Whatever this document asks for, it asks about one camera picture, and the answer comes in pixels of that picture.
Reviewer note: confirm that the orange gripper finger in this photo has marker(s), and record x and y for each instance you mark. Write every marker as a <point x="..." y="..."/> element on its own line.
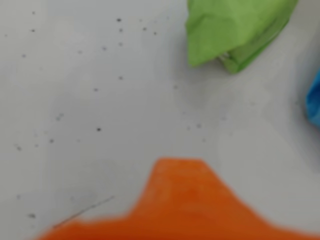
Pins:
<point x="230" y="220"/>
<point x="160" y="205"/>

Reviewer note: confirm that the blue paper rubbish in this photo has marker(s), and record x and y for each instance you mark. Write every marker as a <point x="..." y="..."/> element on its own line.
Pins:
<point x="315" y="100"/>

